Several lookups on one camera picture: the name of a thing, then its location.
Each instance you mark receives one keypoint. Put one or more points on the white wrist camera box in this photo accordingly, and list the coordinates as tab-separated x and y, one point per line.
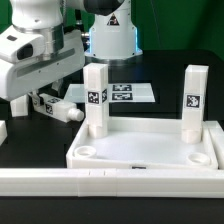
16	46

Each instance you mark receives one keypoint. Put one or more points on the white right fence bar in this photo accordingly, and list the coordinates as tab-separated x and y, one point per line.
217	136

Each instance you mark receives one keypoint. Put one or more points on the white marker base plate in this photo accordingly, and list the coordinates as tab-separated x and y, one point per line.
121	92

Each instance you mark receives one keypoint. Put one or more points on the white fence bar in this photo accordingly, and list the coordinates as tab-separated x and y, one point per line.
112	182
217	136

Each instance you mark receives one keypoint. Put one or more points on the white desk top tray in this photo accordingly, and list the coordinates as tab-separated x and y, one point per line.
141	143

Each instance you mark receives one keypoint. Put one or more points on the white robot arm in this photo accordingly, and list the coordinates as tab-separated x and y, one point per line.
50	39

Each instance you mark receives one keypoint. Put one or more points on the white left fence block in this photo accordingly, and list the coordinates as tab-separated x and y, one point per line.
3	131

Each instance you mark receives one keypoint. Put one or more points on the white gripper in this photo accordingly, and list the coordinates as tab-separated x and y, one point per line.
28	75

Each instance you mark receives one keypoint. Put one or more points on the white front fence bar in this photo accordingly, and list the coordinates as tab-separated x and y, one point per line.
112	182

